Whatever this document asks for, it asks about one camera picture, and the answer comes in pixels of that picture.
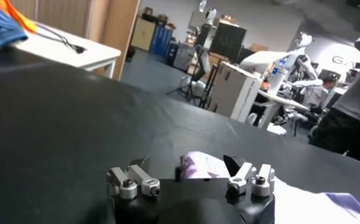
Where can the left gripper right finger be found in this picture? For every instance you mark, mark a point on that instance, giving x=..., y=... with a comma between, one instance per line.
x=259, y=182

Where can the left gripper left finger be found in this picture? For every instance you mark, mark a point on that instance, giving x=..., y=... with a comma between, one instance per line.
x=128, y=182

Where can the lavender t-shirt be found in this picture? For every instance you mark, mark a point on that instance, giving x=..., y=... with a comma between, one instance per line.
x=304, y=204

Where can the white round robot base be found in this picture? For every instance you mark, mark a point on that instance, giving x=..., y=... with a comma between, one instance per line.
x=198, y=86

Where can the white rolling side table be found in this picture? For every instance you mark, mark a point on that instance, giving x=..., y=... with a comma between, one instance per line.
x=277, y=100

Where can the tall white cardboard box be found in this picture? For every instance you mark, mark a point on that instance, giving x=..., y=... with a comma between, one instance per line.
x=234, y=91

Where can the black plastic table cover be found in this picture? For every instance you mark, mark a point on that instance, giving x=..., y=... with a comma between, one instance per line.
x=61, y=115

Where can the seated person white shirt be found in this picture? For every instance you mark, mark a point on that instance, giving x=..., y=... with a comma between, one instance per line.
x=318, y=94

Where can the clear water bottle blue cap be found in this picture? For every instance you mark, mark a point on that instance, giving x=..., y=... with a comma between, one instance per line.
x=279, y=65

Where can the person in grey t-shirt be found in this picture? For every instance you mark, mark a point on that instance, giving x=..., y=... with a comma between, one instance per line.
x=350, y=100

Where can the white curved sheet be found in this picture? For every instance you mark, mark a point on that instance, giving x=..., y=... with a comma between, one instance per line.
x=259, y=59

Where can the black monitor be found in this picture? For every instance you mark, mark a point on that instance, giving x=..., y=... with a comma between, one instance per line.
x=228, y=42

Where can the blue storage cabinet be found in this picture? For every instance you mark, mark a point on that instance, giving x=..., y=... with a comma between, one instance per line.
x=161, y=41

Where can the white humanoid robot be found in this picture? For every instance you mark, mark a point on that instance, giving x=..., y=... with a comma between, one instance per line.
x=303, y=41

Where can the beige cabinet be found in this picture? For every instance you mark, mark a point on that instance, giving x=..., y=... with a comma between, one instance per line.
x=143, y=33

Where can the wooden folding screen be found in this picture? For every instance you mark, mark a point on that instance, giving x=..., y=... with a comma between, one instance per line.
x=118, y=27

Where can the orange garment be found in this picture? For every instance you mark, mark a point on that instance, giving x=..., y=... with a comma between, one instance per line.
x=18, y=16

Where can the blue striped garment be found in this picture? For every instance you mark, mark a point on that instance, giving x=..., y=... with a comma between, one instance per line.
x=0, y=27

